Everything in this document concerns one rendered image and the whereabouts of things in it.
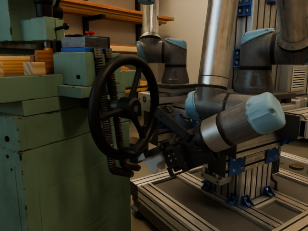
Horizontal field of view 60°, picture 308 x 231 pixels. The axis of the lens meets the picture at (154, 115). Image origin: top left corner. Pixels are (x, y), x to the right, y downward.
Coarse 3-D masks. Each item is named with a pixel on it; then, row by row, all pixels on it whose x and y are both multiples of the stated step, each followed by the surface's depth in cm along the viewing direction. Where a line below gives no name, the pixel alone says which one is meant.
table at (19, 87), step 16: (0, 80) 61; (16, 80) 64; (32, 80) 67; (48, 80) 71; (128, 80) 100; (0, 96) 61; (16, 96) 65; (32, 96) 68; (48, 96) 72; (64, 96) 73; (80, 96) 70
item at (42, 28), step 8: (24, 24) 87; (32, 24) 85; (40, 24) 83; (48, 24) 82; (56, 24) 85; (24, 32) 88; (32, 32) 86; (40, 32) 83; (48, 32) 82; (56, 32) 85; (24, 40) 89; (32, 40) 87; (40, 40) 85; (48, 40) 85; (56, 40) 85
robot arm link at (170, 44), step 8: (168, 40) 137; (176, 40) 135; (168, 48) 136; (176, 48) 136; (184, 48) 137; (168, 56) 137; (176, 56) 137; (184, 56) 138; (168, 64) 139; (176, 64) 137; (184, 64) 139
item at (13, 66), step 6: (0, 60) 75; (6, 60) 77; (12, 60) 78; (18, 60) 80; (24, 60) 81; (6, 66) 77; (12, 66) 78; (18, 66) 80; (6, 72) 77; (12, 72) 79; (18, 72) 80
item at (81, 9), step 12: (60, 0) 280; (72, 0) 287; (84, 0) 297; (72, 12) 320; (84, 12) 320; (96, 12) 323; (108, 12) 332; (120, 12) 344; (132, 12) 352; (84, 24) 356; (120, 48) 354; (132, 48) 370; (144, 84) 395
